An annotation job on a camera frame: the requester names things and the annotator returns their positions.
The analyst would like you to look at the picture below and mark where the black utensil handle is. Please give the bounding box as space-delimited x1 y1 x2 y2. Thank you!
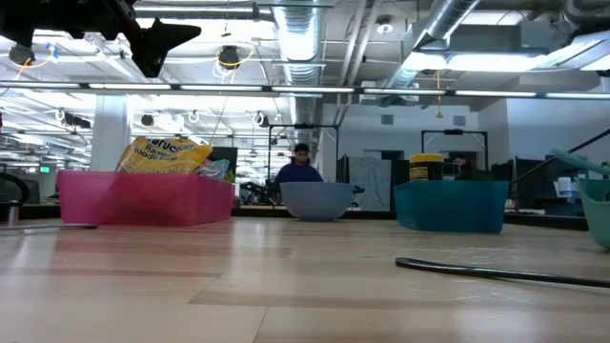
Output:
395 256 610 290

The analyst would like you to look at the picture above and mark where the blue beef ramen pack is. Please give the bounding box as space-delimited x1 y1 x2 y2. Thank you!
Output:
193 158 234 183

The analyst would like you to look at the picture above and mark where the thin black rod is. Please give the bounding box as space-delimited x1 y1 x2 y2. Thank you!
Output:
509 127 610 185

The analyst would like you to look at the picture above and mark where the silver ventilation duct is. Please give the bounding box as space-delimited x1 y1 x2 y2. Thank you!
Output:
272 0 330 87
423 0 482 42

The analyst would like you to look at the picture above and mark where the black metal frame stand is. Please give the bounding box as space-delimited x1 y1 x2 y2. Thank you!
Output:
420 128 489 181
266 122 340 206

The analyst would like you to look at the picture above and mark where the mint green plastic bin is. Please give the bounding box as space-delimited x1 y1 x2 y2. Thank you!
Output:
576 176 610 250

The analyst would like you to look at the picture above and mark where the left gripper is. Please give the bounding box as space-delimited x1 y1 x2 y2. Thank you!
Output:
80 0 202 52

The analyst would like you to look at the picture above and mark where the dark jar with yellow lid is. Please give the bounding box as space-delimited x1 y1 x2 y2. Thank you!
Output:
408 152 445 182

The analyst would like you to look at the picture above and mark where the black monitor screen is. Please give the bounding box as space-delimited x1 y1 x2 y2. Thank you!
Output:
209 146 238 185

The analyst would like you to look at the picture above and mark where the blue bowl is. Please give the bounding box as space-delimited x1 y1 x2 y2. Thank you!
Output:
279 181 356 223

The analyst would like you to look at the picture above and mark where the grey partition panel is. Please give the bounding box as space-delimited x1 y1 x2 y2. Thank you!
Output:
347 156 394 212

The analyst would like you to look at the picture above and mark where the white building column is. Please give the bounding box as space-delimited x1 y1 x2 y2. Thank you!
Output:
90 94 131 172

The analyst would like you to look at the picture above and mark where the thick black cable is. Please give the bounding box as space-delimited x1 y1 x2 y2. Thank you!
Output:
0 171 31 207

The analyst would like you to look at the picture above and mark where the yellow chicken ramen pack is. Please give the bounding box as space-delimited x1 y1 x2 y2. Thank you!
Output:
115 136 214 175

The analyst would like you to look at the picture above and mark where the yellow hanging pendant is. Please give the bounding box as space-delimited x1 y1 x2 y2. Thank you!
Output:
434 71 444 120

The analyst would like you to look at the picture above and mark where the red translucent plastic bin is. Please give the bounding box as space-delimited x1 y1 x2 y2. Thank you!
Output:
56 170 236 227

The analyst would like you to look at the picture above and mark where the black boxy speaker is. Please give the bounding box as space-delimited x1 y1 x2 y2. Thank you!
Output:
63 111 92 130

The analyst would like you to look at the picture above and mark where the dark teal plastic bin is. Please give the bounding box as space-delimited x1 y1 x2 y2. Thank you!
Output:
393 179 509 234

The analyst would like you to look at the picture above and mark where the silver metal spoon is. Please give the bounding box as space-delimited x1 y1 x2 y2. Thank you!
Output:
0 222 99 234

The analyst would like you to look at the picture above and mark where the black ceiling-hung device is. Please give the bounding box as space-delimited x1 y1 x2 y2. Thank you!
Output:
217 45 242 71
8 41 37 67

